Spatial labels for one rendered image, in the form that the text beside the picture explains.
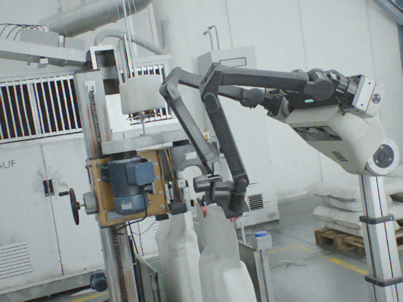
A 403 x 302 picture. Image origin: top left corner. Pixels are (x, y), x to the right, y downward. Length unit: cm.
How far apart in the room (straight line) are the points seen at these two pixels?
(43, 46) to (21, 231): 165
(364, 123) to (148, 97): 93
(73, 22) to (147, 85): 285
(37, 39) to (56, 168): 115
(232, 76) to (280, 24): 569
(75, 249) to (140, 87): 316
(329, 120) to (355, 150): 18
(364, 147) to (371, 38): 603
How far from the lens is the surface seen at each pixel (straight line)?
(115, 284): 285
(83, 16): 530
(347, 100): 205
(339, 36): 800
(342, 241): 557
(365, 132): 225
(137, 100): 256
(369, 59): 821
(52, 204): 543
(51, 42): 519
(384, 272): 252
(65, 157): 542
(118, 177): 254
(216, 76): 191
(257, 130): 667
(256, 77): 195
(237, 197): 218
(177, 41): 601
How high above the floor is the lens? 148
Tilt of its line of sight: 4 degrees down
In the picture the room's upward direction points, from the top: 9 degrees counter-clockwise
